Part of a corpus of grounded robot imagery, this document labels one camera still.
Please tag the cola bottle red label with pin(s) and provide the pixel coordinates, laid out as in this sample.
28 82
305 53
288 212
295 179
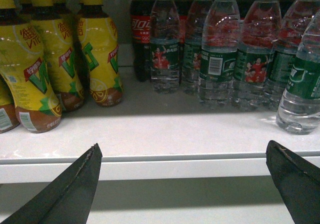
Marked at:
140 16

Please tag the lemon tea bottle far left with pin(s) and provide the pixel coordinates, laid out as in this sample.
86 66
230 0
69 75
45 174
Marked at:
8 119

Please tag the yellow lemon tea bottle right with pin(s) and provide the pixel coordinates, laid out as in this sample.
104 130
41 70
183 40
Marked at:
98 36

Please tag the yellow lemon tea bottle middle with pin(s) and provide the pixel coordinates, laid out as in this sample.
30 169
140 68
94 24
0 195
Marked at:
59 54

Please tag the yellow lemon tea bottle front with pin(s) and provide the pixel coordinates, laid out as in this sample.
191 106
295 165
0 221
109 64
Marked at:
24 69

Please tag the water bottle green label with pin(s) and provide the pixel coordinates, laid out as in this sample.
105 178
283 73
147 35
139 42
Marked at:
294 24
164 46
192 53
255 51
299 108
220 39

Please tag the yellow lemon tea bottle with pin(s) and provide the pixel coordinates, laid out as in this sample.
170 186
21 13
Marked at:
59 54
98 36
24 69

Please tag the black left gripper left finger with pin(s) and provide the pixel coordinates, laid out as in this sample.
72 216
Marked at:
68 198

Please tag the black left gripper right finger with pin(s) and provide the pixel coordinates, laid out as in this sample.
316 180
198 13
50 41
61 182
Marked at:
297 181

